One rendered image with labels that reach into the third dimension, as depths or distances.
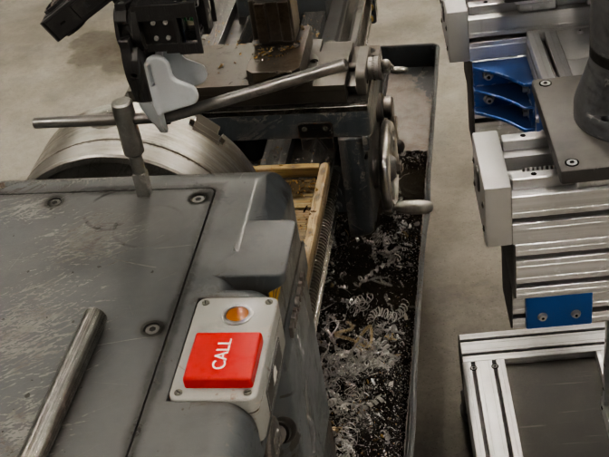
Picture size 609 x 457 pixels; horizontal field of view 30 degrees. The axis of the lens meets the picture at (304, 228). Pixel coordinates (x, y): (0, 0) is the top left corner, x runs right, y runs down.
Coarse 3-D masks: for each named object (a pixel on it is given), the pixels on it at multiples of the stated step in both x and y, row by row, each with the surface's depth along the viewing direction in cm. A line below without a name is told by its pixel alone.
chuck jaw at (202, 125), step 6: (198, 114) 147; (198, 120) 146; (204, 120) 147; (192, 126) 142; (198, 126) 143; (204, 126) 143; (210, 126) 147; (216, 126) 148; (198, 132) 142; (204, 132) 143; (210, 132) 143; (216, 132) 147; (210, 138) 143; (216, 138) 143
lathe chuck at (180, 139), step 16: (96, 112) 142; (112, 112) 141; (64, 128) 144; (80, 128) 140; (96, 128) 139; (112, 128) 138; (144, 128) 138; (176, 128) 139; (48, 144) 144; (64, 144) 138; (160, 144) 136; (176, 144) 137; (192, 144) 138; (208, 144) 140; (224, 144) 142; (192, 160) 136; (208, 160) 138; (224, 160) 140; (240, 160) 144
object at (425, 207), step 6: (396, 204) 210; (402, 204) 210; (408, 204) 210; (414, 204) 209; (420, 204) 209; (426, 204) 209; (432, 204) 210; (396, 210) 210; (402, 210) 210; (408, 210) 210; (414, 210) 209; (420, 210) 209; (426, 210) 209
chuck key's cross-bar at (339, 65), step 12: (336, 60) 109; (300, 72) 110; (312, 72) 110; (324, 72) 109; (336, 72) 109; (264, 84) 111; (276, 84) 111; (288, 84) 111; (216, 96) 113; (228, 96) 113; (240, 96) 112; (252, 96) 112; (192, 108) 114; (204, 108) 114; (216, 108) 114; (36, 120) 117; (48, 120) 117; (60, 120) 117; (72, 120) 117; (84, 120) 116; (96, 120) 116; (108, 120) 116; (132, 120) 116; (144, 120) 115; (168, 120) 115
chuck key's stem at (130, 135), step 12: (120, 108) 114; (132, 108) 115; (120, 120) 115; (120, 132) 116; (132, 132) 116; (132, 144) 117; (132, 156) 118; (132, 168) 119; (144, 168) 120; (144, 180) 120; (144, 192) 121
